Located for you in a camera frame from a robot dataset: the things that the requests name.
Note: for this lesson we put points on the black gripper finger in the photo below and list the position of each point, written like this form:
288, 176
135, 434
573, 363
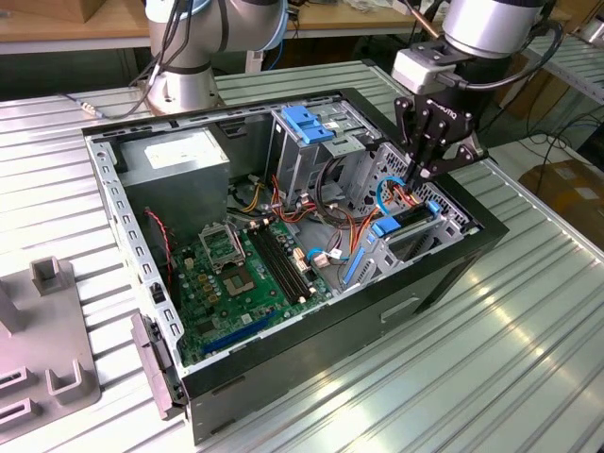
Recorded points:
406, 122
458, 158

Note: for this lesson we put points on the hard disk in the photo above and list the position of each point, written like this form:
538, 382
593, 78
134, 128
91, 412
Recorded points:
384, 226

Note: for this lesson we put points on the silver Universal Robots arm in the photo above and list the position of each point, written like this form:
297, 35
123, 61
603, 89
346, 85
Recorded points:
189, 89

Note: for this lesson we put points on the perforated metal disk bay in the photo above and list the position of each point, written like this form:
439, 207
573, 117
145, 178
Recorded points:
448, 207

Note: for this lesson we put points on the blue plastic drive latch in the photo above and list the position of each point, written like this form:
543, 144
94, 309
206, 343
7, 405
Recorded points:
307, 127

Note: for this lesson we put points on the long wooden desk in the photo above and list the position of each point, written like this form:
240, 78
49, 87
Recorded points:
368, 19

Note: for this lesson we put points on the cardboard box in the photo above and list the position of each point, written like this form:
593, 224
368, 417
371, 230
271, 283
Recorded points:
566, 189

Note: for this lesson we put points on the grey optical drive cage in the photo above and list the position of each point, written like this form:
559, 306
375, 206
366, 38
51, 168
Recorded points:
292, 165

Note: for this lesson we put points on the black RAM slot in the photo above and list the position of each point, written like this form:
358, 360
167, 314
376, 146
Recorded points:
276, 264
283, 264
270, 264
289, 264

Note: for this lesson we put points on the CPU socket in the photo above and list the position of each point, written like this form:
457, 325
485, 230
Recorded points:
238, 283

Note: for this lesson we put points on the grey power supply unit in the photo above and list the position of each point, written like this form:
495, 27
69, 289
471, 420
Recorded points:
174, 189

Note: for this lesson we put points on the black open PC case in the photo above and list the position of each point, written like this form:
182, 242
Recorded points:
307, 349

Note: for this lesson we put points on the green motherboard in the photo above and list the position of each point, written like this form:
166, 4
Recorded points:
236, 311

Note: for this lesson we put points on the blue expansion slot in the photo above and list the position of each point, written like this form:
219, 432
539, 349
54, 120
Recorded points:
236, 336

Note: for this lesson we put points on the black case fan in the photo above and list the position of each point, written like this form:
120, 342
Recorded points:
156, 264

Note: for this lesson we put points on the grey parts rack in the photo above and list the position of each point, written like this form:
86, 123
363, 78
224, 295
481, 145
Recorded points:
47, 330

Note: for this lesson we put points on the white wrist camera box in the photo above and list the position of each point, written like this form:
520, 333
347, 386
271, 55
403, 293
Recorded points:
417, 71

